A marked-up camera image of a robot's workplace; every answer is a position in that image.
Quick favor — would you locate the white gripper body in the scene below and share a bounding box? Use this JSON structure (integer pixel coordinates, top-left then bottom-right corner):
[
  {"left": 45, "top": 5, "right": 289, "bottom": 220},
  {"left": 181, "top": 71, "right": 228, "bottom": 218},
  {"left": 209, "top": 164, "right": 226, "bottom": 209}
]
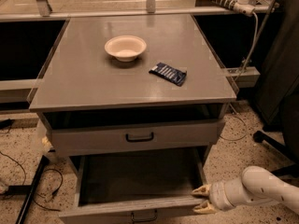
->
[{"left": 209, "top": 179, "right": 243, "bottom": 211}]

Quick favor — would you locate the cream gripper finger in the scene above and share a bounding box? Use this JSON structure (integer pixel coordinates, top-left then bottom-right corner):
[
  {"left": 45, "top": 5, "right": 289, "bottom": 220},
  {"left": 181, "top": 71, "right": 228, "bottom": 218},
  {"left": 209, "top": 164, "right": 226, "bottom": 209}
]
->
[
  {"left": 193, "top": 200, "right": 217, "bottom": 215},
  {"left": 192, "top": 184, "right": 211, "bottom": 197}
]

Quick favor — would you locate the grey drawer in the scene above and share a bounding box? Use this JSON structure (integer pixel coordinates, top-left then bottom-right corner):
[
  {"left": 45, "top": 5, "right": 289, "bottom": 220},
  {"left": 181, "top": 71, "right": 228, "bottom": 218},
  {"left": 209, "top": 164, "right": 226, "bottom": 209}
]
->
[
  {"left": 59, "top": 147, "right": 205, "bottom": 224},
  {"left": 48, "top": 119, "right": 225, "bottom": 157}
]

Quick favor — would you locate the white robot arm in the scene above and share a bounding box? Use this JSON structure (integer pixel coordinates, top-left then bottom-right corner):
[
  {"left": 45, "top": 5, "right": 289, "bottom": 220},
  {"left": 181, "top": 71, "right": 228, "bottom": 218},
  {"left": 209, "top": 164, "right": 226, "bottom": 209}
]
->
[{"left": 192, "top": 166, "right": 299, "bottom": 215}]

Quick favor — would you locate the grey top drawer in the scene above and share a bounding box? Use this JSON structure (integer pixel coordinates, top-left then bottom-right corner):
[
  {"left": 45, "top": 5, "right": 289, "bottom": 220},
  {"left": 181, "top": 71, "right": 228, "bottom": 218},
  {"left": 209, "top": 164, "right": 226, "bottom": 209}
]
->
[{"left": 48, "top": 119, "right": 225, "bottom": 157}]

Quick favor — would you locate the grey drawer cabinet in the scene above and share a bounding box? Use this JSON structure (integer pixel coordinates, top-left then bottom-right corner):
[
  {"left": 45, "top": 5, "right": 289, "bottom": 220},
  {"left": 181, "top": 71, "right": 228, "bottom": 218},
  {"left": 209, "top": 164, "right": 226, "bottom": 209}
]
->
[{"left": 27, "top": 13, "right": 237, "bottom": 161}]

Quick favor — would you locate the black office chair base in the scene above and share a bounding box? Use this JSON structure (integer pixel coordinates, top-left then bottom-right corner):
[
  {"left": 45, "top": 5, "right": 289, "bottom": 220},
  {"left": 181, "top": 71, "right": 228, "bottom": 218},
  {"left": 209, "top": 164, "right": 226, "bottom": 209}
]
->
[{"left": 253, "top": 131, "right": 299, "bottom": 178}]

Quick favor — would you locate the blue snack packet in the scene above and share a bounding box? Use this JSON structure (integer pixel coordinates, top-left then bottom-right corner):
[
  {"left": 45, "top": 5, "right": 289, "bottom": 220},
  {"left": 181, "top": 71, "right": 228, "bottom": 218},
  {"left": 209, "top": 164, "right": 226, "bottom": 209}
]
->
[{"left": 149, "top": 63, "right": 187, "bottom": 87}]

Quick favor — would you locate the white round bowl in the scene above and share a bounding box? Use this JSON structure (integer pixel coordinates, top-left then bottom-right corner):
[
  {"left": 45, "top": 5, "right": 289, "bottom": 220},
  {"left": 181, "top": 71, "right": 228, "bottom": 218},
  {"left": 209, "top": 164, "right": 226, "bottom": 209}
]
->
[{"left": 105, "top": 35, "right": 147, "bottom": 62}]

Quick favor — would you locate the black metal floor bar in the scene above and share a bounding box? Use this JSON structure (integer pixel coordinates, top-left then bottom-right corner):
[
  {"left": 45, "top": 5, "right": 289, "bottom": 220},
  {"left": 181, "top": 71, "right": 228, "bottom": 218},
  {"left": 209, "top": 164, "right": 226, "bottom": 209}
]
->
[{"left": 15, "top": 156, "right": 50, "bottom": 224}]

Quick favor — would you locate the white power strip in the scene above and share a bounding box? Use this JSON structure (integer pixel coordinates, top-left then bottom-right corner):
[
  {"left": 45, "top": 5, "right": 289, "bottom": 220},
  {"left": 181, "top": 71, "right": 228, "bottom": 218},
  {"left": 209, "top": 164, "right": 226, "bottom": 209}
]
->
[{"left": 210, "top": 0, "right": 254, "bottom": 17}]

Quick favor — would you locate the white power cable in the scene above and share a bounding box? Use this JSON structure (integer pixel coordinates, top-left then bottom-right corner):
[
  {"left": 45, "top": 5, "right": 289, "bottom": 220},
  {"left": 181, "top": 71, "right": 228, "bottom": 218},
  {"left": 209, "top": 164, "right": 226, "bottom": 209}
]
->
[{"left": 219, "top": 11, "right": 259, "bottom": 142}]

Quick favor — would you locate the black floor cable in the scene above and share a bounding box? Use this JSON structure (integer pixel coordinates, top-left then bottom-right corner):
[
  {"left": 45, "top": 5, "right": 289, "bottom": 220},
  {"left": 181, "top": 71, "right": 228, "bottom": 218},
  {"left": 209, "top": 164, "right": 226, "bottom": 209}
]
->
[{"left": 0, "top": 151, "right": 76, "bottom": 224}]

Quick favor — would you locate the grey aluminium frame rail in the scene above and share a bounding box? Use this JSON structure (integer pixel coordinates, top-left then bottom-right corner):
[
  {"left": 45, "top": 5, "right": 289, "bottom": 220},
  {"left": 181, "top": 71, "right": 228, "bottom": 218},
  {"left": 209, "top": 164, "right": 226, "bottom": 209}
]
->
[{"left": 0, "top": 4, "right": 275, "bottom": 23}]

